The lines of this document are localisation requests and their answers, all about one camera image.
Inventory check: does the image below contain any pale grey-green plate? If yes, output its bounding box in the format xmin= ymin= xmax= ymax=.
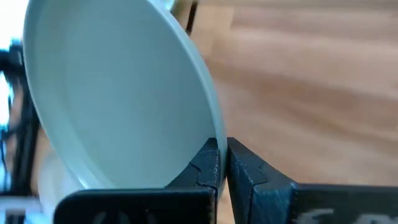
xmin=37 ymin=152 xmax=83 ymax=218

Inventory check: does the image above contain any light blue plate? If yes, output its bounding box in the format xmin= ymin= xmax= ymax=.
xmin=23 ymin=0 xmax=228 ymax=200

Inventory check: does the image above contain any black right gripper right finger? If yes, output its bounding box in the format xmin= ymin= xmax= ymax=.
xmin=227 ymin=137 xmax=298 ymax=224

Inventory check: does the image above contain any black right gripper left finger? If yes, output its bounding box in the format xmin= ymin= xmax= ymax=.
xmin=166 ymin=138 xmax=221 ymax=191

